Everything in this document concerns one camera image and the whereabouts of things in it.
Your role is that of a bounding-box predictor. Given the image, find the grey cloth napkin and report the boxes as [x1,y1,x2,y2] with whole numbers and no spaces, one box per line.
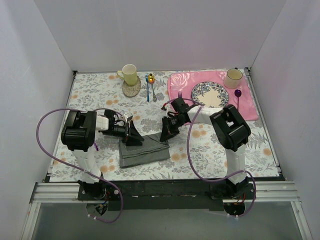
[118,132,171,169]

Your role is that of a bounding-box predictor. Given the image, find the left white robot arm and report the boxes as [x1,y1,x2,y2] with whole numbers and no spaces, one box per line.
[61,109,144,176]

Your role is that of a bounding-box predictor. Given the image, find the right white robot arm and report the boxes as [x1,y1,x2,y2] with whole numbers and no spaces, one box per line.
[160,97,251,199]

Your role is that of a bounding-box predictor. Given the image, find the round woven coaster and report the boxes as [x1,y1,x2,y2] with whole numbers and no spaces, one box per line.
[122,77,142,98]

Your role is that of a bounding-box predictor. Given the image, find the pink floral placemat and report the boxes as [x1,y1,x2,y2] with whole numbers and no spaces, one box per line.
[167,70,259,121]

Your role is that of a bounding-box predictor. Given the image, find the gold bowl spoon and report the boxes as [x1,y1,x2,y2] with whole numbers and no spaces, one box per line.
[148,73,157,102]

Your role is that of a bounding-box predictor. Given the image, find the blue floral plate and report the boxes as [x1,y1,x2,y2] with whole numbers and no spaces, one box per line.
[191,81,229,108]

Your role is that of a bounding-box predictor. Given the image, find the yellow-green mug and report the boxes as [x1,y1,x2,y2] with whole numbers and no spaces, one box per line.
[117,64,138,86]

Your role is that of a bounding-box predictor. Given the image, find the cream mug dark rim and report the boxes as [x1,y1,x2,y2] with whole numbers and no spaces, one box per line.
[223,67,243,89]

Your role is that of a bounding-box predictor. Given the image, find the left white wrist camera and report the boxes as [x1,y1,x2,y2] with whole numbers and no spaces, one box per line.
[122,112,133,123]

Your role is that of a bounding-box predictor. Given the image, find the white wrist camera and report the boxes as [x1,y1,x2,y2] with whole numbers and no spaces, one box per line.
[161,102,173,111]
[122,112,133,123]

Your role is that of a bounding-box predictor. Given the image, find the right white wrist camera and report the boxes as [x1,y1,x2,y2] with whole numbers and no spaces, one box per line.
[161,102,173,111]

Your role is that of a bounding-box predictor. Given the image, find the gold spoon purple handle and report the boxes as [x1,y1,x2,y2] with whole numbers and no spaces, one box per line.
[93,142,99,151]

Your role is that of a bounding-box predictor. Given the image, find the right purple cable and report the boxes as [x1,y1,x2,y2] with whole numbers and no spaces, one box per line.
[163,97,257,219]

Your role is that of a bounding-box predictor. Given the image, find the purple cable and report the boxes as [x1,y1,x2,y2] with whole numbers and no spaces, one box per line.
[36,107,125,224]
[163,97,257,219]

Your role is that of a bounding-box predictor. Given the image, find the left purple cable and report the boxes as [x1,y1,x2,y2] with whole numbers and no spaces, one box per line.
[36,107,125,224]

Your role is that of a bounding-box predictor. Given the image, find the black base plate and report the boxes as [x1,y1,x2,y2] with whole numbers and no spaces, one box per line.
[77,179,255,211]

